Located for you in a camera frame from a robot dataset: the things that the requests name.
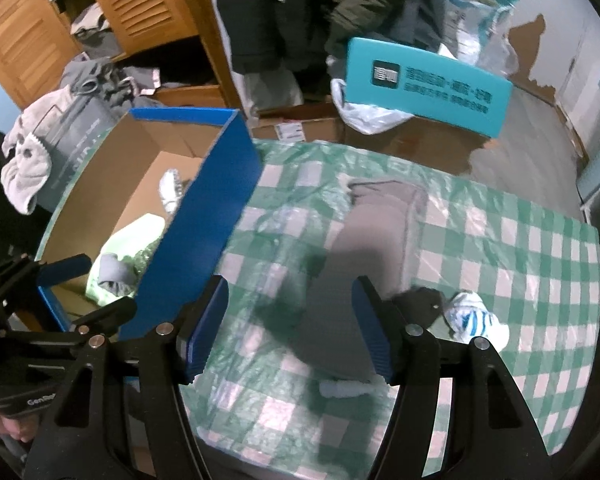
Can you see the teal shoe box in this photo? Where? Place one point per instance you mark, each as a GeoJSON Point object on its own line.
{"type": "Point", "coordinates": [426, 84]}

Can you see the white crumpled cloth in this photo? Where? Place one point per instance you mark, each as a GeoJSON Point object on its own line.
{"type": "Point", "coordinates": [172, 188]}

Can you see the person's left hand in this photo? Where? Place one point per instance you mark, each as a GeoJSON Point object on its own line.
{"type": "Point", "coordinates": [22, 430]}

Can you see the light grey towel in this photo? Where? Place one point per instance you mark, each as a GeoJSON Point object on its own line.
{"type": "Point", "coordinates": [28, 163]}

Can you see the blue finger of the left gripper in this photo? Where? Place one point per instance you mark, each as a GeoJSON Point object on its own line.
{"type": "Point", "coordinates": [64, 270]}
{"type": "Point", "coordinates": [107, 319]}

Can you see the brown cardboard box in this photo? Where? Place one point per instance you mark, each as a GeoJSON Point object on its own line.
{"type": "Point", "coordinates": [432, 144]}

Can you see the green checkered tablecloth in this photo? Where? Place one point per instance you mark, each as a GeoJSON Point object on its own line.
{"type": "Point", "coordinates": [538, 271]}

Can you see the small white soft piece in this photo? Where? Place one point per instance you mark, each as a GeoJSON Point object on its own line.
{"type": "Point", "coordinates": [348, 389]}

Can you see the black small soft object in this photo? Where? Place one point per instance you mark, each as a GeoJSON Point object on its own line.
{"type": "Point", "coordinates": [420, 305]}

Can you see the wooden louvered cabinet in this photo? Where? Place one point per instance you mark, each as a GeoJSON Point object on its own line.
{"type": "Point", "coordinates": [38, 38]}

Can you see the dark hanging jacket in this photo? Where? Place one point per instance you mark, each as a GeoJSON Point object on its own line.
{"type": "Point", "coordinates": [266, 34]}

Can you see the blue white striped cloth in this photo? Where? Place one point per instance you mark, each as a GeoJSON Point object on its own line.
{"type": "Point", "coordinates": [468, 318]}

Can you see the blue cardboard box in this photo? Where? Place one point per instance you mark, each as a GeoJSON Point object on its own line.
{"type": "Point", "coordinates": [214, 153]}

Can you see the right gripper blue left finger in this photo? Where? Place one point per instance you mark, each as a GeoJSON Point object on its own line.
{"type": "Point", "coordinates": [203, 324]}

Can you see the grey clothes pile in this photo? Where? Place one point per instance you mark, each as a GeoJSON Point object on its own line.
{"type": "Point", "coordinates": [93, 71]}

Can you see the white plastic bag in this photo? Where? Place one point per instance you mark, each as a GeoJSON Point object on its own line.
{"type": "Point", "coordinates": [363, 118]}

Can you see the grey tote bag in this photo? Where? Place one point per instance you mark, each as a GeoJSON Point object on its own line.
{"type": "Point", "coordinates": [68, 138]}

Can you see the blue plastic bag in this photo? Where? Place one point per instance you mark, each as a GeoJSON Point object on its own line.
{"type": "Point", "coordinates": [476, 33]}

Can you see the green bubble wrap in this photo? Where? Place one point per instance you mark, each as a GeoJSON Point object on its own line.
{"type": "Point", "coordinates": [123, 260]}

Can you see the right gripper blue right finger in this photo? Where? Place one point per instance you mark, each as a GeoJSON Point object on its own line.
{"type": "Point", "coordinates": [366, 305]}

